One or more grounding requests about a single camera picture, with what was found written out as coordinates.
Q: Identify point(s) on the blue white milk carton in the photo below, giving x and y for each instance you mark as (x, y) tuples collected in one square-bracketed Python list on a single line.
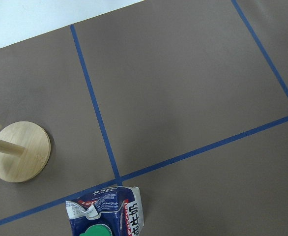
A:
[(112, 211)]

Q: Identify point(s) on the wooden mug tree stand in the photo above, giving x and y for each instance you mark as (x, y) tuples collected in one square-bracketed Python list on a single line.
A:
[(25, 149)]

